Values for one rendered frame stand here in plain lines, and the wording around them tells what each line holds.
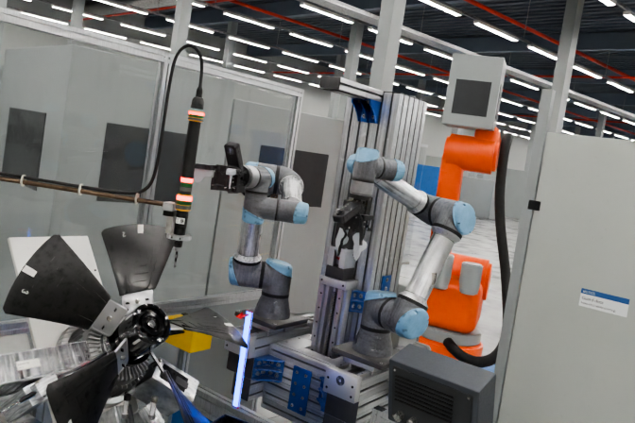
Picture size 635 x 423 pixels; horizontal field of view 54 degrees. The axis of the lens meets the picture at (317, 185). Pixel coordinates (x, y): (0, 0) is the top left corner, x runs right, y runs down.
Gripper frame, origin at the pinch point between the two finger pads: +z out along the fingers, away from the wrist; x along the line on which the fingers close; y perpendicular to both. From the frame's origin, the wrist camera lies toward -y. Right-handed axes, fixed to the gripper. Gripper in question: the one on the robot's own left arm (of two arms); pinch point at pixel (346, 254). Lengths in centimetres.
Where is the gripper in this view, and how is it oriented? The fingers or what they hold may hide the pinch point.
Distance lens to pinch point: 205.1
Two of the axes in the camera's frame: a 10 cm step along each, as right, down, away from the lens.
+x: -7.7, -1.7, 6.1
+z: -1.7, 9.8, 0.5
